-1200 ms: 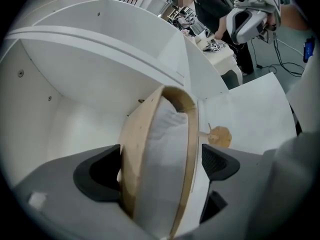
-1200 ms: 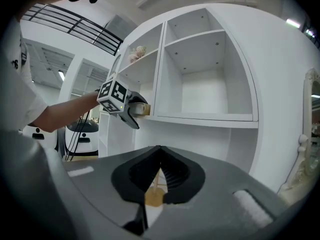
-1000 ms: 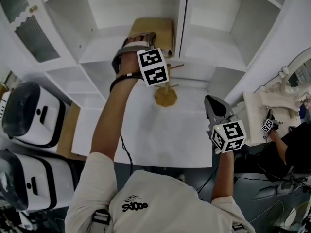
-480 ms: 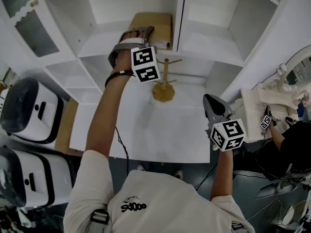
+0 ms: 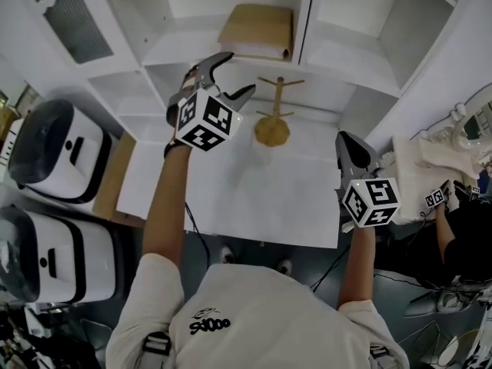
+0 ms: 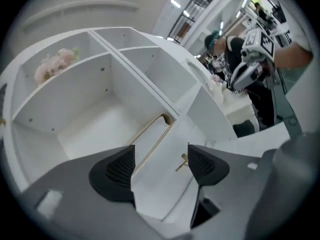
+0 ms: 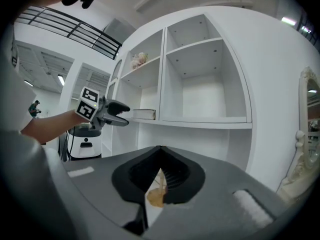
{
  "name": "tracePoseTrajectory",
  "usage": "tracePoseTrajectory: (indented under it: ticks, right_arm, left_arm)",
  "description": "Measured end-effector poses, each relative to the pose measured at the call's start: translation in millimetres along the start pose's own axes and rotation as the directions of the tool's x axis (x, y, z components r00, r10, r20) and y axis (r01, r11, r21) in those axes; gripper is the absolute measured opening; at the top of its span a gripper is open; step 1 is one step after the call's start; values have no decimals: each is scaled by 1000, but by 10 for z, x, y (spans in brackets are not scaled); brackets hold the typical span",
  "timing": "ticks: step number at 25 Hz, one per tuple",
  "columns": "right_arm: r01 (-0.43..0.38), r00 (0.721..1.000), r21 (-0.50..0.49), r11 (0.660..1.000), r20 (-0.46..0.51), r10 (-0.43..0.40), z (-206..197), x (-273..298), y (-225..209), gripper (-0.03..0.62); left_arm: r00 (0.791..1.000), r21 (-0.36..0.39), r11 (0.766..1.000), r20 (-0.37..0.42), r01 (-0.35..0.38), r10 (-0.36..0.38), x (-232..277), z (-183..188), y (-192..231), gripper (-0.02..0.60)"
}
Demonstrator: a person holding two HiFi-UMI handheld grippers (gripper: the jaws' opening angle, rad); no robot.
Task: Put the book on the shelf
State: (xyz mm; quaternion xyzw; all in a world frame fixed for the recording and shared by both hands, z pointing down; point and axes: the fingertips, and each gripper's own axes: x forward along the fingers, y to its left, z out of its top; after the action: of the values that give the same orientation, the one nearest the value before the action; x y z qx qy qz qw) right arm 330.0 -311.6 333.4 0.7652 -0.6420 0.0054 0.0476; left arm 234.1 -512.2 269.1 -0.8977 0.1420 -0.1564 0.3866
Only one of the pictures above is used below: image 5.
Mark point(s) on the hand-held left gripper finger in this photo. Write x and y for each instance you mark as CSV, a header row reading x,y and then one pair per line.
x,y
241,96
207,67

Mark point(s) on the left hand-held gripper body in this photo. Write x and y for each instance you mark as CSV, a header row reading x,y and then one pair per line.
x,y
207,119

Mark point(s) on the black wristband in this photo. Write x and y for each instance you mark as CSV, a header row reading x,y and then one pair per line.
x,y
169,150

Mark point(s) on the person's left forearm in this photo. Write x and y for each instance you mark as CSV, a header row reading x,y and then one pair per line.
x,y
165,206

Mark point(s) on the white ornate mirror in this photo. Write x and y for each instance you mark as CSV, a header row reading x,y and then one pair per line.
x,y
469,129

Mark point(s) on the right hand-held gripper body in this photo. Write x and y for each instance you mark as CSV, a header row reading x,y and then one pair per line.
x,y
371,202

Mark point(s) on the white and black robot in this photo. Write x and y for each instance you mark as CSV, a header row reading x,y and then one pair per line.
x,y
57,148
57,256

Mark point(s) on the ribbed glass cabinet door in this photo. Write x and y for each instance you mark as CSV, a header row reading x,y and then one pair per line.
x,y
78,29

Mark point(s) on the white dressing table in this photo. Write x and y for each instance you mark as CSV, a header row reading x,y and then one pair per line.
x,y
415,183

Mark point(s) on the person's right shoe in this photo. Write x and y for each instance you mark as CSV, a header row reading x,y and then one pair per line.
x,y
284,266

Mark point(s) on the long cardboard box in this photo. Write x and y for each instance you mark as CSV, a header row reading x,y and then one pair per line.
x,y
111,183

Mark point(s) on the person's right forearm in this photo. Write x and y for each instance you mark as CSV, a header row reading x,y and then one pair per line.
x,y
357,267

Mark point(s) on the white desk with shelves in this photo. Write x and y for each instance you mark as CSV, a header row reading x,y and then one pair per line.
x,y
276,190

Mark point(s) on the wooden branch stand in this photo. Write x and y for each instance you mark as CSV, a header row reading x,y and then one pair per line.
x,y
272,129

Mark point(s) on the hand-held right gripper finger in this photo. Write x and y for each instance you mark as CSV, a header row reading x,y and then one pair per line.
x,y
343,156
365,156

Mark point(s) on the person's left shoe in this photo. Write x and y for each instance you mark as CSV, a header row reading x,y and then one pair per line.
x,y
228,254

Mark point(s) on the person's cream t-shirt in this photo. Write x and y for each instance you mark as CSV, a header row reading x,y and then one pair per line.
x,y
269,313

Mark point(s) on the person's shoe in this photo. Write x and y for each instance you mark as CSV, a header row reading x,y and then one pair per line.
x,y
228,254
284,266

